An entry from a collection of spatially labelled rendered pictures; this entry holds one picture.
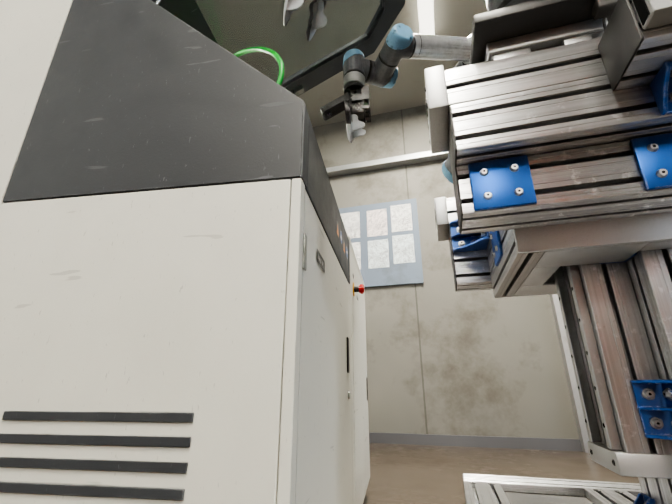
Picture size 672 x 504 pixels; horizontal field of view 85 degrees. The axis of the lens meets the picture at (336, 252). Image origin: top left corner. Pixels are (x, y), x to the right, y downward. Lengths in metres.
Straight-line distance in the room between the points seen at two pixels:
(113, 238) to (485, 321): 3.15
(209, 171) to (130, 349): 0.31
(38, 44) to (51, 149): 0.32
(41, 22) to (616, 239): 1.29
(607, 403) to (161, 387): 0.73
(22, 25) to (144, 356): 0.90
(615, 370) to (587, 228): 0.25
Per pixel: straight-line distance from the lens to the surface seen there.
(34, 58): 1.14
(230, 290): 0.58
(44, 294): 0.77
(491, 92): 0.69
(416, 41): 1.39
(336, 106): 1.31
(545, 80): 0.71
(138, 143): 0.80
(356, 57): 1.41
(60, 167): 0.88
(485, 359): 3.47
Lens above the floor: 0.47
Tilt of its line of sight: 20 degrees up
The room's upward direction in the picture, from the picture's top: straight up
